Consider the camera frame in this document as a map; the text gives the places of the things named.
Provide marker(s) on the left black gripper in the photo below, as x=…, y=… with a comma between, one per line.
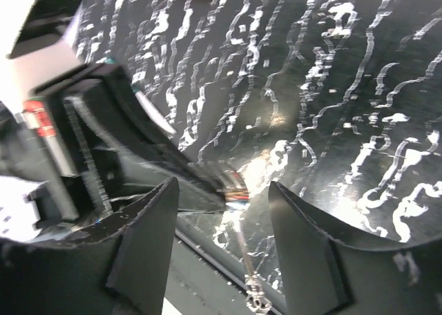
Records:
x=72, y=154

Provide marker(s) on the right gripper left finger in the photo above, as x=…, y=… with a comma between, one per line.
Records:
x=120, y=264

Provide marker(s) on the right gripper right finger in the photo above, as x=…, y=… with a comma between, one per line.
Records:
x=331, y=267

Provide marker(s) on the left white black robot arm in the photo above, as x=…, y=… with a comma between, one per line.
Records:
x=35, y=46

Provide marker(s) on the black marbled table mat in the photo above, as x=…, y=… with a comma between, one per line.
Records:
x=338, y=100

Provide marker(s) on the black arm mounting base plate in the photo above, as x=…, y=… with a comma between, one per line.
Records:
x=196, y=286

